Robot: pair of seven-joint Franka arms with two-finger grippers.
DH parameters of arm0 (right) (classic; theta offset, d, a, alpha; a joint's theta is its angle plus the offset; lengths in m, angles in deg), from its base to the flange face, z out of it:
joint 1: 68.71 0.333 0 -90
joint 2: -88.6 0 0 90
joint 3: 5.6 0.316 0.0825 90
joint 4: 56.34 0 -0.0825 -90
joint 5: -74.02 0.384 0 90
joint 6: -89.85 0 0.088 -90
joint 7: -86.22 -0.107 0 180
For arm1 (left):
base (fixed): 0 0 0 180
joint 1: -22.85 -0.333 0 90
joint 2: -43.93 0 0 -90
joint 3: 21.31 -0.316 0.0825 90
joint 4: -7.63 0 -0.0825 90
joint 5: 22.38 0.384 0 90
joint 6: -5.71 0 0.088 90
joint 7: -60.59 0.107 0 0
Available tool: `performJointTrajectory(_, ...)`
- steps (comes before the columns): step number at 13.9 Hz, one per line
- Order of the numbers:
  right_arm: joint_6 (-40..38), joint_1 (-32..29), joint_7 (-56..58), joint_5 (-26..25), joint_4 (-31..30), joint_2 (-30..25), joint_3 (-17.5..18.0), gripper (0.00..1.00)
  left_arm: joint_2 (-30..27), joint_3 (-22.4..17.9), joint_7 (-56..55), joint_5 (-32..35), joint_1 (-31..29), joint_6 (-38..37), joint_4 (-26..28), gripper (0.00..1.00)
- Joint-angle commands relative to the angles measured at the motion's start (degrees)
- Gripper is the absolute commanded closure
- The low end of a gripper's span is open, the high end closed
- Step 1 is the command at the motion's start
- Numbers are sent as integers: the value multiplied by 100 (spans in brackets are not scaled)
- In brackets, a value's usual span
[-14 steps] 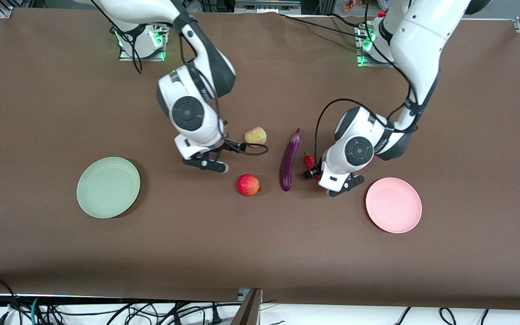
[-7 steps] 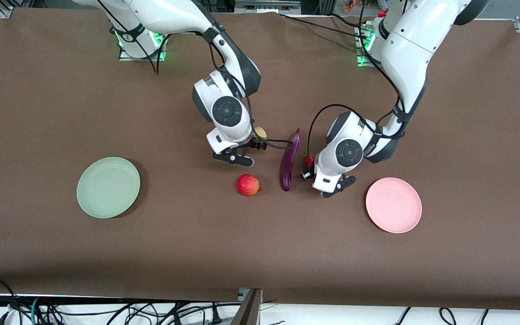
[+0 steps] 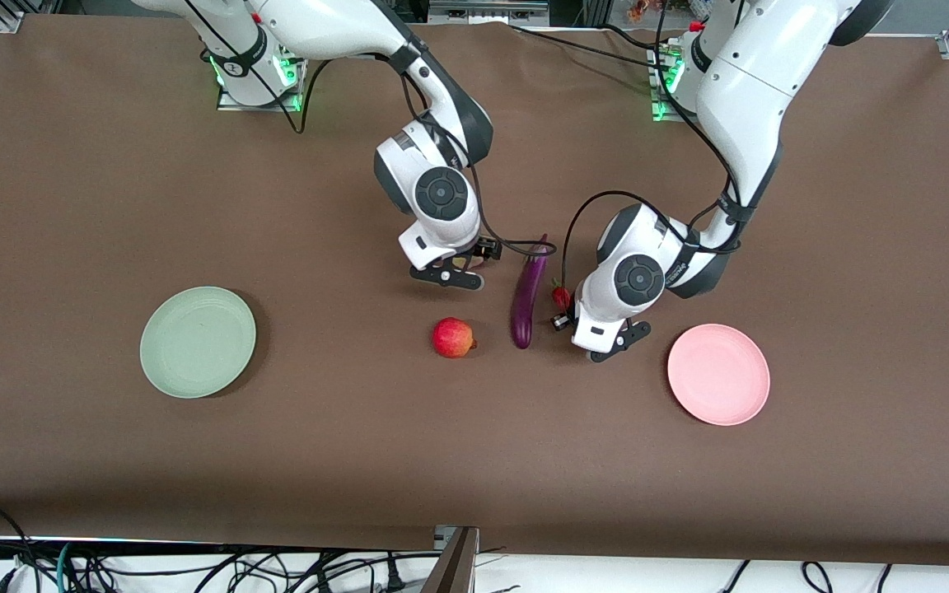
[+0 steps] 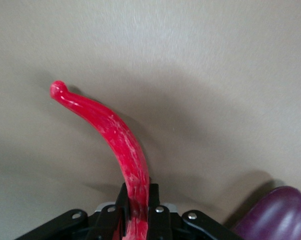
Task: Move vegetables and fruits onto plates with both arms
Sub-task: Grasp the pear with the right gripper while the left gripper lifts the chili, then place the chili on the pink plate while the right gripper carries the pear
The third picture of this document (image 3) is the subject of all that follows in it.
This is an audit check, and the black floor cable with plug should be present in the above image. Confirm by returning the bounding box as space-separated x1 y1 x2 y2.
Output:
376 556 409 593

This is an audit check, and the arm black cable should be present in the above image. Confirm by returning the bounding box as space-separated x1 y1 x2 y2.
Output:
194 16 559 258
559 0 784 289

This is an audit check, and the teal floor cable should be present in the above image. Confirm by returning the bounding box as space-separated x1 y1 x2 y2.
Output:
54 541 78 593

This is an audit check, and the brown table cover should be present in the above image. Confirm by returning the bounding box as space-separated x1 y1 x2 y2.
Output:
0 12 949 567

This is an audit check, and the pink round plate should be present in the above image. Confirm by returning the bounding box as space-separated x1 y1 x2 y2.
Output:
666 324 771 427

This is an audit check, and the grey metal crossbar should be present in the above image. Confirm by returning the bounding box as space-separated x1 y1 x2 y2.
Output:
428 0 551 26

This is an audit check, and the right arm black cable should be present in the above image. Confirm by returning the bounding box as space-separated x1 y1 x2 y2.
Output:
194 16 559 258

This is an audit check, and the thin black table cable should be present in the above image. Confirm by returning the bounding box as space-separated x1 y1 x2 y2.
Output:
507 23 673 73

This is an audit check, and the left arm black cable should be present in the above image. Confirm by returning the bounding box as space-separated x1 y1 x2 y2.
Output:
559 0 784 289

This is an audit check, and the long purple eggplant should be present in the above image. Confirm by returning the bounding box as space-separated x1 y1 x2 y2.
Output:
510 234 556 350

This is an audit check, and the pale green round plate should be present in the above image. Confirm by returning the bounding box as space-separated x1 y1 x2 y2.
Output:
139 286 258 400

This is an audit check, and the red pomegranate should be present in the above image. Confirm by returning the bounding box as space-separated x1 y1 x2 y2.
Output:
432 317 479 359

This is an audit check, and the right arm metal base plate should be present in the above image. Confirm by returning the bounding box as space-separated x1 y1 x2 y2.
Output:
216 58 306 113

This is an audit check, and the brown wooden post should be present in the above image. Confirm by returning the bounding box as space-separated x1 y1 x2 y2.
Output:
421 527 480 593

